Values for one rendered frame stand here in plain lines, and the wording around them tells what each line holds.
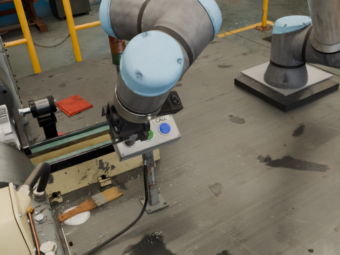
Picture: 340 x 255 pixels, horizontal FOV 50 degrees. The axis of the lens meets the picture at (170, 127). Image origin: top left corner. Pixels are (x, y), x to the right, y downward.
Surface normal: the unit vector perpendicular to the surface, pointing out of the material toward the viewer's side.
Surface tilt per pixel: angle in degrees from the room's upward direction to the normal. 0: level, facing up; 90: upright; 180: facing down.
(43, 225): 0
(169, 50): 43
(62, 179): 90
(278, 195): 0
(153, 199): 90
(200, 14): 49
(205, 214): 0
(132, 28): 91
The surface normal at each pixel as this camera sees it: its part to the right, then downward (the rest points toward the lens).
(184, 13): 0.02, -0.48
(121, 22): -0.62, 0.36
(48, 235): -0.07, -0.83
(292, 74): -0.04, 0.24
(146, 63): 0.18, -0.26
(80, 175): 0.44, 0.48
